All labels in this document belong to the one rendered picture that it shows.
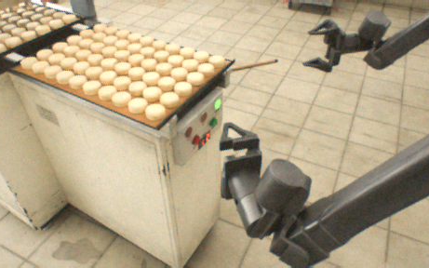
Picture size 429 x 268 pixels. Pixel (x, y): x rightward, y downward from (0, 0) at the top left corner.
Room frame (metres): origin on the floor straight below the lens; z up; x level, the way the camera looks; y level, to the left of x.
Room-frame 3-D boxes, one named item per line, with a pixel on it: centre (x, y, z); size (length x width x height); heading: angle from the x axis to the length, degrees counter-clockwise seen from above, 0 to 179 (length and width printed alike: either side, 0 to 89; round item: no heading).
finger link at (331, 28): (0.90, -0.31, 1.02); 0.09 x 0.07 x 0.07; 104
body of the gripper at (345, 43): (0.92, -0.38, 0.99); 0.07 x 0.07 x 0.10; 14
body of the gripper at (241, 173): (0.37, -0.05, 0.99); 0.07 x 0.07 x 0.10; 14
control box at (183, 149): (0.80, 0.05, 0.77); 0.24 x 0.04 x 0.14; 149
